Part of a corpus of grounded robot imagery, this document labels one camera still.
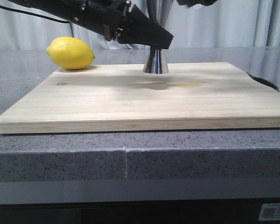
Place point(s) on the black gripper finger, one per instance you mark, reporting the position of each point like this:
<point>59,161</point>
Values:
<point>191,3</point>

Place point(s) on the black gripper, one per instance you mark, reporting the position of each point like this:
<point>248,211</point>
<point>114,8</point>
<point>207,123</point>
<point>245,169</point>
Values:
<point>141,29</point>

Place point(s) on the steel double jigger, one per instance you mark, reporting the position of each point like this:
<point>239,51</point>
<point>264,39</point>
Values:
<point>158,11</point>

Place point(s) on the clear glass beaker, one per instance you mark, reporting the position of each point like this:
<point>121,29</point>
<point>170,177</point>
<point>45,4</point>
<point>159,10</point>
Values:
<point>195,6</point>

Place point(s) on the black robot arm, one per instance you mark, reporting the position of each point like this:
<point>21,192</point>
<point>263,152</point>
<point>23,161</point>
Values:
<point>85,13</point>

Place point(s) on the grey curtain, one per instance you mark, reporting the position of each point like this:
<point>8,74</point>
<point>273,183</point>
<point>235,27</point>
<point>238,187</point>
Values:
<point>226,23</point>

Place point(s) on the yellow lemon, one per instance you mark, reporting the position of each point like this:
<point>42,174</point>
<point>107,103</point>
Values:
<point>70,53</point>

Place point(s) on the wooden cutting board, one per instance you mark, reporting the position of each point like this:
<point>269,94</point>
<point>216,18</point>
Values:
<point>121,97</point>

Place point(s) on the white QR label sticker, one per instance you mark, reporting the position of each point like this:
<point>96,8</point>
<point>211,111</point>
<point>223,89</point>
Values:
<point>270,212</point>

